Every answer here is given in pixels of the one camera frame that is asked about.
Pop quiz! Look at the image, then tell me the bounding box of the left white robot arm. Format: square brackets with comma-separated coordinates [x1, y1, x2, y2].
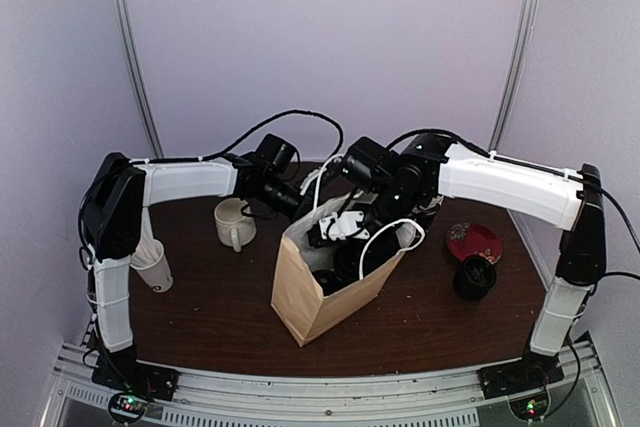
[79, 134, 310, 383]

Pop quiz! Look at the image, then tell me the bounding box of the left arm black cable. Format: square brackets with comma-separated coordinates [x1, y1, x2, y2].
[77, 107, 345, 268]

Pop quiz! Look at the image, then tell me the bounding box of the left aluminium corner post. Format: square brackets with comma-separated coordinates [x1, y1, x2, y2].
[113, 0, 164, 158]

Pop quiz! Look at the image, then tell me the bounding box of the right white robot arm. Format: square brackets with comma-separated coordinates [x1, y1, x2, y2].
[324, 128, 606, 366]

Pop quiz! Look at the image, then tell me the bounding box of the stack of black lids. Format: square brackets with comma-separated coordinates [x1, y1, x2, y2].
[453, 255, 497, 302]

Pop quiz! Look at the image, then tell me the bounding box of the red patterned plate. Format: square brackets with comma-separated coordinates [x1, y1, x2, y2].
[446, 222, 504, 265]

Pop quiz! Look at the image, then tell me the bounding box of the stack of paper cups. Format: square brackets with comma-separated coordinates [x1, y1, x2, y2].
[425, 195, 444, 214]

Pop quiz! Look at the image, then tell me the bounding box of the white cup holding straws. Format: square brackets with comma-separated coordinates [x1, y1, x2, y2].
[131, 239, 173, 293]

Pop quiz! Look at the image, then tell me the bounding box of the bundle of wrapped straws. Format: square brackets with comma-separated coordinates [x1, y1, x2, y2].
[131, 208, 161, 269]

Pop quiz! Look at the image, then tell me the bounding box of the brown paper takeout bag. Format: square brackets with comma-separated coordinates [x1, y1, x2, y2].
[271, 163, 426, 346]

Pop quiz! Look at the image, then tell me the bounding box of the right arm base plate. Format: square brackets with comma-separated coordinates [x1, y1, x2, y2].
[478, 354, 565, 400]

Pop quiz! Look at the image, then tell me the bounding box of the black cup lid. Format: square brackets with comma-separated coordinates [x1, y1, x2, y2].
[312, 269, 345, 297]
[333, 239, 366, 283]

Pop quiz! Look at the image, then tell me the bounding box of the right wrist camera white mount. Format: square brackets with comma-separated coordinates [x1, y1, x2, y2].
[307, 210, 371, 248]

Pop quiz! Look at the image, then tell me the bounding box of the clear glass pitcher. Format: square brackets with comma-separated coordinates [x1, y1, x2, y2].
[214, 198, 257, 253]

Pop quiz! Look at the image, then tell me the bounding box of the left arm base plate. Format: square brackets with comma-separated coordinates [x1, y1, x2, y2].
[91, 357, 179, 401]

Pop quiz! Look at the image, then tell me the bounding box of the aluminium front rail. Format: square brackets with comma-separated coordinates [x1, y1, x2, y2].
[36, 341, 621, 426]

